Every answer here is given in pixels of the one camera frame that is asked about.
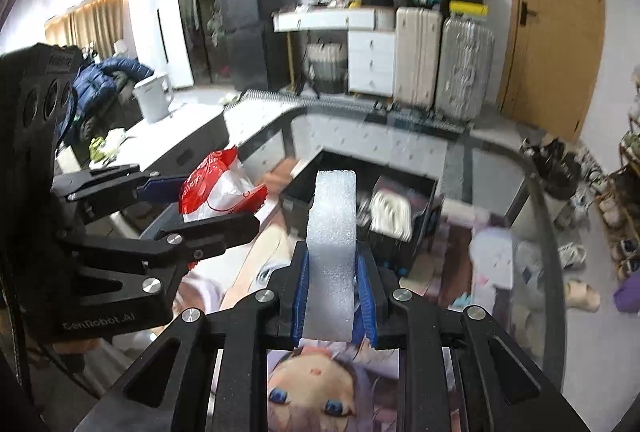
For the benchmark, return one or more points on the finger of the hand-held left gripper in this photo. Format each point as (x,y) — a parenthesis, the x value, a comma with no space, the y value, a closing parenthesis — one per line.
(220,230)
(160,185)

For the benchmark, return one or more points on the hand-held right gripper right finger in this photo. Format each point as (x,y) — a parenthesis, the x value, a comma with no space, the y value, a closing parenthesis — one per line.
(367,302)

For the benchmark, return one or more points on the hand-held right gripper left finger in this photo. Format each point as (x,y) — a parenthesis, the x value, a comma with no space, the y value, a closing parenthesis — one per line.
(300,297)

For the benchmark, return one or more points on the red white plastic bag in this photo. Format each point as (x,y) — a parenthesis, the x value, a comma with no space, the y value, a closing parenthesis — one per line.
(220,187)

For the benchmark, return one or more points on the black storage box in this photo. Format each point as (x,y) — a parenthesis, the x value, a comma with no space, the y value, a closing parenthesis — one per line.
(400,252)

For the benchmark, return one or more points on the white foam block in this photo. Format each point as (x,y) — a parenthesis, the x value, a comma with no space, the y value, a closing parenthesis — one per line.
(332,237)

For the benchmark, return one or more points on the white green flower bunch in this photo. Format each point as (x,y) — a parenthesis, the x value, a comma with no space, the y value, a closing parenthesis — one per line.
(107,146)

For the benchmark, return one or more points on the white kettle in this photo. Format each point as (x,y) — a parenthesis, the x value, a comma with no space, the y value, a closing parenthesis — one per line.
(152,99)

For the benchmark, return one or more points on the anime printed mat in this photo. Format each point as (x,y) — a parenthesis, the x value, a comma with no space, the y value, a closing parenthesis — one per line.
(310,387)

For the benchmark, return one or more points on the blue puffer jacket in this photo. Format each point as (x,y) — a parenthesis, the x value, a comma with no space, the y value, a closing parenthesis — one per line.
(107,79)

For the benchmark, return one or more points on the beige curtain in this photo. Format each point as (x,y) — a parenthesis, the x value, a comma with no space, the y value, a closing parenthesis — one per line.
(90,24)

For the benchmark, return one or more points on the dark glass cabinet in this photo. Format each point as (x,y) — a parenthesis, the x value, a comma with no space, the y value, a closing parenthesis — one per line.
(200,1)

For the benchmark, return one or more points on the woven laundry basket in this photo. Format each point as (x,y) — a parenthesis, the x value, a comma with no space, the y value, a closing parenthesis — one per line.
(326,66)

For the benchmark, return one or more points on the black fridge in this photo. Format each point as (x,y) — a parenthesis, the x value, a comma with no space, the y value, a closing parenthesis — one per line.
(255,11)

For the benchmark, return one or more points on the white dressing table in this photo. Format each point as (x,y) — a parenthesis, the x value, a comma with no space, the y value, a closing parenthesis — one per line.
(370,56)

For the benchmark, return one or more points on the pile of loose shoes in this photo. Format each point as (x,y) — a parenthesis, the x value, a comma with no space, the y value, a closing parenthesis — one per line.
(560,171)

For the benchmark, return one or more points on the beige suitcase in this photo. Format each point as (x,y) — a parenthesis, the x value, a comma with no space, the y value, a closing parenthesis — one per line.
(417,56)

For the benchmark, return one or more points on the silver suitcase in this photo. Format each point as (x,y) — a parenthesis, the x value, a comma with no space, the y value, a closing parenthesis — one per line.
(465,66)

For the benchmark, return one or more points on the purple bag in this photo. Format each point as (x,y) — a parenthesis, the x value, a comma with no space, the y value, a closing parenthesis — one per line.
(629,297)

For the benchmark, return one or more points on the rows of racked shoes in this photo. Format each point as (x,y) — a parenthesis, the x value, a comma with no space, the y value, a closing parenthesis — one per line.
(620,212)

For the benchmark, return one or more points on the wooden shoe rack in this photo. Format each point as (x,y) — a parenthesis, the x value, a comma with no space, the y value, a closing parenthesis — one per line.
(625,182)

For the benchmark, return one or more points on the yellow black box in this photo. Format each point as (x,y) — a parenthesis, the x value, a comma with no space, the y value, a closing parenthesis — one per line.
(467,9)

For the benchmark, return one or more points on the yellow wooden door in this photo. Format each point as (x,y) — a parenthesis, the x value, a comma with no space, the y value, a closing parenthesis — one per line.
(550,21)

